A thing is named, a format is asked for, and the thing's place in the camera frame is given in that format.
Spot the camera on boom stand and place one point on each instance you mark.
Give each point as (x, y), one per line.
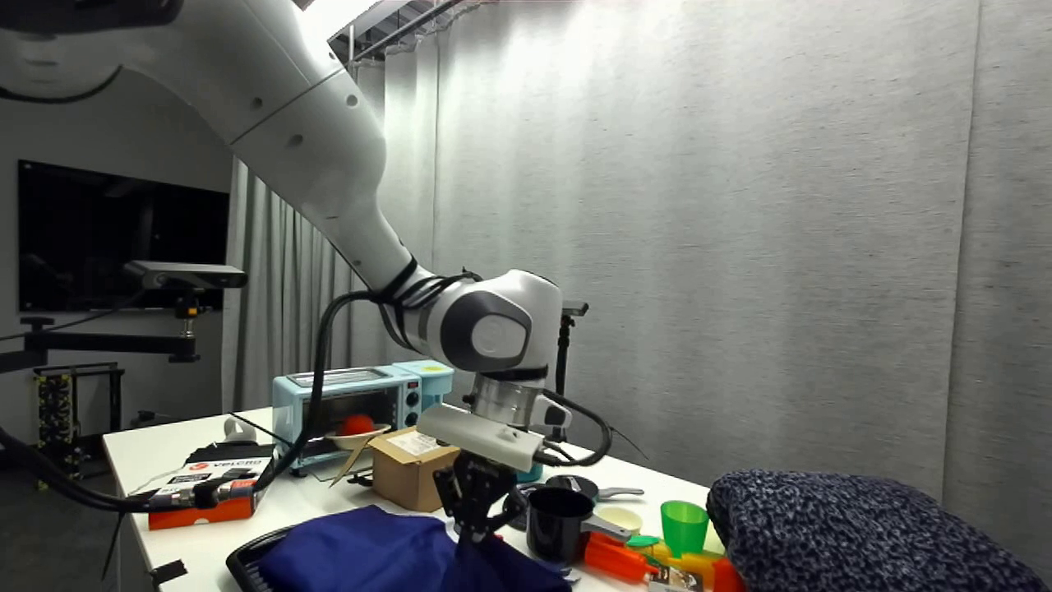
(151, 274)

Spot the blue cloth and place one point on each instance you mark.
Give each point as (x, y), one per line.
(374, 549)

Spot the small cardboard box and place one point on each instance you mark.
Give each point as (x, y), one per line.
(401, 469)

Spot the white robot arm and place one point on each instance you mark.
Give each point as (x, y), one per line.
(264, 75)

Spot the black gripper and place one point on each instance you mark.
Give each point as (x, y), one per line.
(479, 495)

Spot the wall monitor screen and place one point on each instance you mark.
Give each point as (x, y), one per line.
(83, 228)

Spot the light blue toy microwave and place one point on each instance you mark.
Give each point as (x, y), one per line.
(395, 392)

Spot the orange toy items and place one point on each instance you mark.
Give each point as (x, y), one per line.
(645, 560)

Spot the green plastic cup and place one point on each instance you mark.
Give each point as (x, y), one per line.
(681, 523)

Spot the black mug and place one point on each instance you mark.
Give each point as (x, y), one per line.
(555, 523)

